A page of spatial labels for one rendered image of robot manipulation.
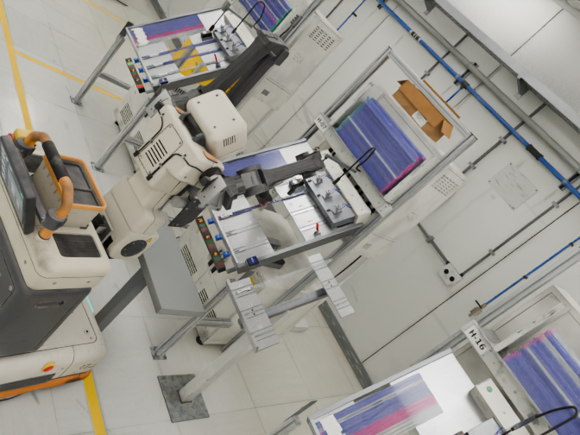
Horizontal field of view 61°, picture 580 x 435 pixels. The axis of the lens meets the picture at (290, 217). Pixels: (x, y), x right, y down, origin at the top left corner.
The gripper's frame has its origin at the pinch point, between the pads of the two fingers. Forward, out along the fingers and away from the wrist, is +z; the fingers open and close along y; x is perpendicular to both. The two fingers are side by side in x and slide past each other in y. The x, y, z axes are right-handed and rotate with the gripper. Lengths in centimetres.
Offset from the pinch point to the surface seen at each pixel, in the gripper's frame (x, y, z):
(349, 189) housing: -45.3, -11.9, -6.8
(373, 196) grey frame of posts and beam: -52, -24, -13
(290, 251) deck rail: -1.7, -31.9, 0.9
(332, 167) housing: -44.7, 5.9, -6.7
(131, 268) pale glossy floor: 73, 22, 55
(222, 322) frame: 37, -36, 44
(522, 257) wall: -176, -58, 70
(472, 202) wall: -175, -4, 72
